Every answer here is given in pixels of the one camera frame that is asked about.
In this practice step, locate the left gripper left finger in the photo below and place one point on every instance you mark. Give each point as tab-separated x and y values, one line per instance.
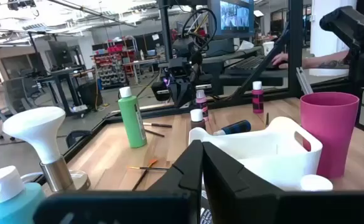
184	174

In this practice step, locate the person's forearm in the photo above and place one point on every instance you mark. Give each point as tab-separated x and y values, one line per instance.
324	62

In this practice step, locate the dark brown paint bottle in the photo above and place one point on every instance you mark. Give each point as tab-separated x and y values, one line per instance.
197	125

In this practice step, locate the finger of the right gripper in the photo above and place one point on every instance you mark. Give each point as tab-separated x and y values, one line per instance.
188	91
175	91

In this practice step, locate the black chair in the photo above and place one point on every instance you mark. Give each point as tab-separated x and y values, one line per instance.
76	137

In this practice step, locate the black trash bin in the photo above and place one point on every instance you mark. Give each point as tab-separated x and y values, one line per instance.
90	93

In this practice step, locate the white bar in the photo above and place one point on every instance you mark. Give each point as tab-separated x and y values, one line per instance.
304	81

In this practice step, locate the light pink paint bottle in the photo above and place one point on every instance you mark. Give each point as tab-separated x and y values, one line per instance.
202	104

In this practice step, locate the large black paint bottle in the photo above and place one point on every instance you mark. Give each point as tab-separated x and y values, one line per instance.
206	214

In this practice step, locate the pink plastic cup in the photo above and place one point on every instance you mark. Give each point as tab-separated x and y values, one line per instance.
331	133

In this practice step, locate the black workshop desk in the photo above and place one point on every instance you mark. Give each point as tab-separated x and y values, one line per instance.
63	81

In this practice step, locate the teal paint bottle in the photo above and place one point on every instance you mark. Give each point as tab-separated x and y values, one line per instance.
10	211

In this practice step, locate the white paper cup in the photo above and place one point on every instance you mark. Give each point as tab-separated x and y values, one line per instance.
267	48

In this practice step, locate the magenta paint bottle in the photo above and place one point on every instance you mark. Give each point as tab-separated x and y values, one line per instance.
257	99

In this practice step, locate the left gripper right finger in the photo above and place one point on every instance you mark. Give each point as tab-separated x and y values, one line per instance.
231	186

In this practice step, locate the black keyboard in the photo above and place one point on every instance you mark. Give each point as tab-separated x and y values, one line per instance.
247	63

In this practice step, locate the person's hand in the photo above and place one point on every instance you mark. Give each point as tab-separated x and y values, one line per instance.
279	59

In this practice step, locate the red parts shelf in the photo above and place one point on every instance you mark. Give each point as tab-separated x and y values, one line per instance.
113	65

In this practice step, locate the grey office chair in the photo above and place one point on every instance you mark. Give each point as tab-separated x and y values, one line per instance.
18	93

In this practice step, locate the white plastic bin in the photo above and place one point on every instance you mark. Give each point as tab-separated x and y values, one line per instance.
262	149

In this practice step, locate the computer monitor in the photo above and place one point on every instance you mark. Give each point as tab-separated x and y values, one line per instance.
231	18

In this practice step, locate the blue paint bottle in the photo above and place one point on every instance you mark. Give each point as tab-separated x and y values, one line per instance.
236	127

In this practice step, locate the green paint bottle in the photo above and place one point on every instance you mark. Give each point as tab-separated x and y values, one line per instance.
132	121

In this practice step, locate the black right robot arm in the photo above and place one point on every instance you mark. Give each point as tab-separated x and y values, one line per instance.
186	46

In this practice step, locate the black computer desk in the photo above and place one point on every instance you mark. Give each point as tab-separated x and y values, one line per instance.
219	68

